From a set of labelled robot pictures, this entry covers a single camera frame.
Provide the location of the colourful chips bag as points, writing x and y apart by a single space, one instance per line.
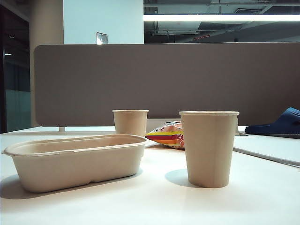
168 138

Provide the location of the beige oblong pulp box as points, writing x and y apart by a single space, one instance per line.
70 168

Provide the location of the beige paper cup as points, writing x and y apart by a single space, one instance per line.
130 122
208 152

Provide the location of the grey desk divider panel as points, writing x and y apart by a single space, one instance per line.
140 82

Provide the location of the red led sign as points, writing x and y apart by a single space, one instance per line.
201 37

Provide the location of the white flat board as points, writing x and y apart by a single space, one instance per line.
269 147

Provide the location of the dark blue slipper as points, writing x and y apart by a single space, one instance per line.
281 126

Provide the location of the beige round column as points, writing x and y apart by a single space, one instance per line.
47 23

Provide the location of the dark glass door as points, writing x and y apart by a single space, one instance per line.
14 70

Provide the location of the metal wall plate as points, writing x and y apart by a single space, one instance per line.
102 38

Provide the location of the white divider bracket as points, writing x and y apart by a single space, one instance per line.
62 129

